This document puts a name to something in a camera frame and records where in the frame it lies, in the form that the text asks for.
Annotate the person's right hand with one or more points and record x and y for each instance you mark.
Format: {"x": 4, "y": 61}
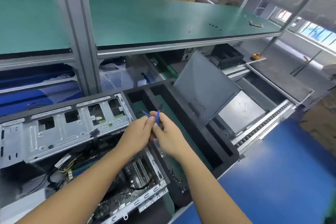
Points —
{"x": 169, "y": 136}

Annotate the person's left hand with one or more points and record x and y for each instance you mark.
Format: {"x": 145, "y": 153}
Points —
{"x": 137, "y": 133}

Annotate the green motherboard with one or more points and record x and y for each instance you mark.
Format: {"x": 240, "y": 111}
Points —
{"x": 126, "y": 189}

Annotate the grey case side panel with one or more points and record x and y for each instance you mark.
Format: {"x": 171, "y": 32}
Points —
{"x": 204, "y": 87}

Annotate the dark grey computer case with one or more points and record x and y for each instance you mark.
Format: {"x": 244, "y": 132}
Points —
{"x": 63, "y": 126}

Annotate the person's left forearm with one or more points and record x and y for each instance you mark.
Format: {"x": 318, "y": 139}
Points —
{"x": 73, "y": 195}

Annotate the person's right forearm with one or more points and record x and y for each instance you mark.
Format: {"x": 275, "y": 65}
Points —
{"x": 210, "y": 195}

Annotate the black divided foam tray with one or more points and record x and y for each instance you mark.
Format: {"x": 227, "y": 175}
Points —
{"x": 210, "y": 147}

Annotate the clear plastic bag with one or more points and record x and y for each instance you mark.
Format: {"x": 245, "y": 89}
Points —
{"x": 118, "y": 77}

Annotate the grey metal conveyor plate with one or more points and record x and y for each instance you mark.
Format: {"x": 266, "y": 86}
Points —
{"x": 241, "y": 110}

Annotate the blue plastic crate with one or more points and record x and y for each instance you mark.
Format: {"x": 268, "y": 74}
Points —
{"x": 36, "y": 87}

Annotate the long green workbench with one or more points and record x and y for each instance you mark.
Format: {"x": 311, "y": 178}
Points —
{"x": 157, "y": 21}

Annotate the yellow push button box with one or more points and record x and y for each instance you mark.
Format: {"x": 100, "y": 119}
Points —
{"x": 255, "y": 56}

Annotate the scattered small black screws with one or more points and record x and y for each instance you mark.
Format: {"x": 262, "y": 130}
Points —
{"x": 212, "y": 25}

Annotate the grey padded green pallet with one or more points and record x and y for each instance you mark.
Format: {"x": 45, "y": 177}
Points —
{"x": 283, "y": 77}

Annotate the small yellowish hand tool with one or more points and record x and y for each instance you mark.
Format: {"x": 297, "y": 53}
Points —
{"x": 255, "y": 23}

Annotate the silver power supply unit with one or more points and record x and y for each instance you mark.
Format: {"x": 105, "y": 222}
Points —
{"x": 18, "y": 211}

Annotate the large brown cardboard carton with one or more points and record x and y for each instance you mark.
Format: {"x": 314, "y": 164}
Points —
{"x": 321, "y": 124}

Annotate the aluminium conveyor frame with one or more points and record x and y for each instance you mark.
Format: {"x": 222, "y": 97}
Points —
{"x": 262, "y": 124}

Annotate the thick aluminium frame post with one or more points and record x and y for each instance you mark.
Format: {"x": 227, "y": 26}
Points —
{"x": 76, "y": 27}

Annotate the slim aluminium frame post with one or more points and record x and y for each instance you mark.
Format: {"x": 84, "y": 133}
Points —
{"x": 294, "y": 6}

